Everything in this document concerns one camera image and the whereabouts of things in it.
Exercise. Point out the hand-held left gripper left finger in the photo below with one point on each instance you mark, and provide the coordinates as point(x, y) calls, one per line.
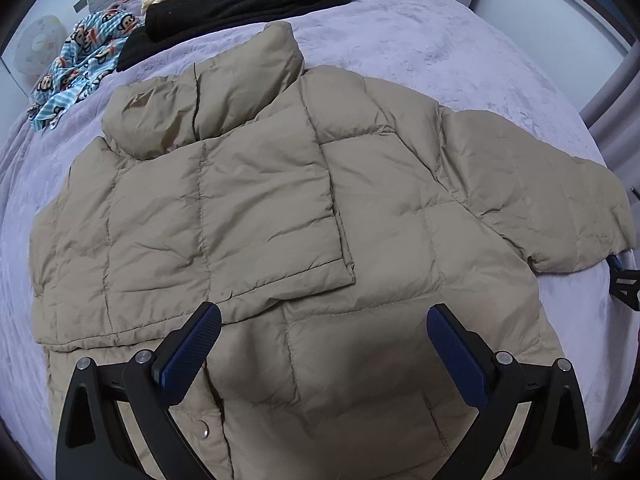
point(192, 355)

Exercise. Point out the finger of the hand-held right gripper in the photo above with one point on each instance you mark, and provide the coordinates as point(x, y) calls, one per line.
point(627, 290)

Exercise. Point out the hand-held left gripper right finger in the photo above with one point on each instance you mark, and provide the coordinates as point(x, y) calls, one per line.
point(457, 360)

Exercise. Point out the beige puffer jacket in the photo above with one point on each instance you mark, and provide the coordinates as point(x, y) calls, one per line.
point(250, 185)

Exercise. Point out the grey curtain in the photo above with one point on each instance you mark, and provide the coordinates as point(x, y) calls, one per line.
point(620, 100)

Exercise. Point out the blue monkey-print cloth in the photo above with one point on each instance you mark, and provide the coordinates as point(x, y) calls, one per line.
point(85, 55)

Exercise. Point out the lilac plush blanket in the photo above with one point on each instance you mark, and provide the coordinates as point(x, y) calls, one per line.
point(425, 35)

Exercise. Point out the round white printed cushion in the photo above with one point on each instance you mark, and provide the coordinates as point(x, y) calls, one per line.
point(37, 42)

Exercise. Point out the black folded garment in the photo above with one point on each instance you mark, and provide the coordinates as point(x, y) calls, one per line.
point(240, 0)

